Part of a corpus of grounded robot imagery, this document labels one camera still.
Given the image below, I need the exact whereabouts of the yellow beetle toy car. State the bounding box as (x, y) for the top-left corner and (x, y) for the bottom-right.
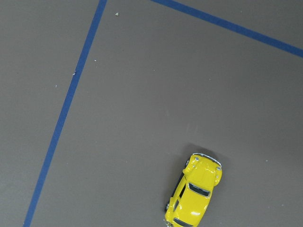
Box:
(164, 153), (223, 227)

